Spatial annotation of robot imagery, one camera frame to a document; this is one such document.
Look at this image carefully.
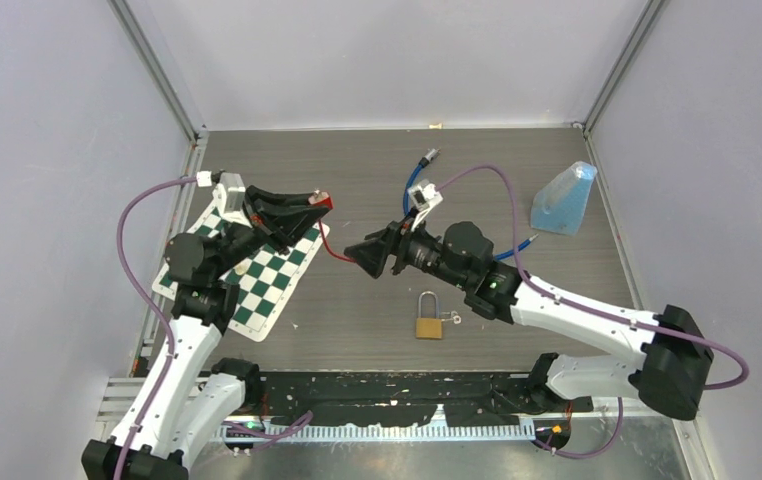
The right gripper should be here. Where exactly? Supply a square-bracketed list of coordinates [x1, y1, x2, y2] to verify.
[344, 206, 470, 290]

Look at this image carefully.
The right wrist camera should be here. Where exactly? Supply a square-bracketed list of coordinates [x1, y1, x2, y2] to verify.
[406, 180, 443, 231]

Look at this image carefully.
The brass padlock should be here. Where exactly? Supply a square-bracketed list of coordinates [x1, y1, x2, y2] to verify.
[415, 291, 443, 340]

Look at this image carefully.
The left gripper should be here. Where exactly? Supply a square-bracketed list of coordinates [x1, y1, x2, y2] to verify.
[212, 185, 328, 280]

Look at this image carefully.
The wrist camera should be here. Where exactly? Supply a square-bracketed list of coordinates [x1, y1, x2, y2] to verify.
[406, 180, 443, 231]
[211, 171, 246, 223]

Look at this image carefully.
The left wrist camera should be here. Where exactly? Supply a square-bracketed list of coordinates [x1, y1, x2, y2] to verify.
[211, 171, 246, 223]

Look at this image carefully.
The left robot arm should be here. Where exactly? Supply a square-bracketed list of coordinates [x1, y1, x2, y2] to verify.
[81, 181, 333, 479]

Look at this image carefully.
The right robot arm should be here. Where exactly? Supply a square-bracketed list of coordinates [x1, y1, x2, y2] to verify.
[344, 220, 714, 421]

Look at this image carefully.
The blue cable lock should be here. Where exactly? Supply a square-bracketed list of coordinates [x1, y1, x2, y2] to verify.
[402, 148, 539, 251]

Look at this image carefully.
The red cable lock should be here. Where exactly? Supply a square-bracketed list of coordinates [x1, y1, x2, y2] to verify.
[308, 189, 355, 264]

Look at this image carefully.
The blue mesh bag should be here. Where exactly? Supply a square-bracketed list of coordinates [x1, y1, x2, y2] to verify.
[530, 161, 598, 236]

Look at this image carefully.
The green white chessboard mat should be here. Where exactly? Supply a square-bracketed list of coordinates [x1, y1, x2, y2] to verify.
[152, 221, 329, 342]

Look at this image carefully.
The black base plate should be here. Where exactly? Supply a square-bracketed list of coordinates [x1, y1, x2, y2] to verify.
[235, 371, 593, 427]

